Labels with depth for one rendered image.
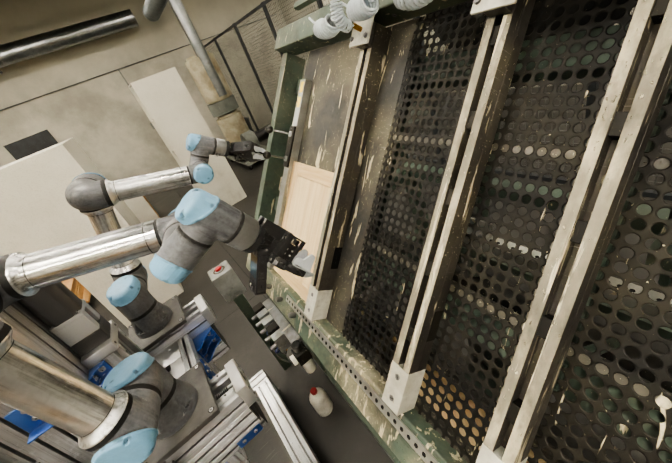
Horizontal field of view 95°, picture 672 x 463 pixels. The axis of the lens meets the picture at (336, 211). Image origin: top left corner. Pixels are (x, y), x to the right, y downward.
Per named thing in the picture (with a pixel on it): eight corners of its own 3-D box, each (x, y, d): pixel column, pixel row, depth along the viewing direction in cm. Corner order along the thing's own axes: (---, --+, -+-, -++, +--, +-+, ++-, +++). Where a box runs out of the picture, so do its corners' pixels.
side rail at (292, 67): (266, 248, 189) (248, 248, 183) (300, 61, 171) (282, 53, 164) (269, 251, 184) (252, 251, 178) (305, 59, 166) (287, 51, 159)
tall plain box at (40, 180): (125, 289, 382) (5, 164, 296) (171, 260, 405) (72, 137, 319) (128, 328, 312) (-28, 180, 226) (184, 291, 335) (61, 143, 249)
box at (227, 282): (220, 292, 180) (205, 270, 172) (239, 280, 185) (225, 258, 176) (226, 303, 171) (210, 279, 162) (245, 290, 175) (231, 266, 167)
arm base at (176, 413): (151, 453, 83) (127, 436, 79) (146, 411, 95) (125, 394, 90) (203, 409, 89) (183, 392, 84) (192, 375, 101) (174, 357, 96)
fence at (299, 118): (273, 264, 166) (266, 264, 163) (307, 82, 150) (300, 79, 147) (276, 268, 162) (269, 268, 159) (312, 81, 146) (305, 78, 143)
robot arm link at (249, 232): (229, 248, 62) (218, 236, 68) (247, 257, 64) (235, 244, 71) (249, 217, 63) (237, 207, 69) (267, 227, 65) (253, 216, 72)
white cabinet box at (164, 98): (205, 206, 530) (128, 86, 430) (235, 189, 552) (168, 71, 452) (215, 215, 483) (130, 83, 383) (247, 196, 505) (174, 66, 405)
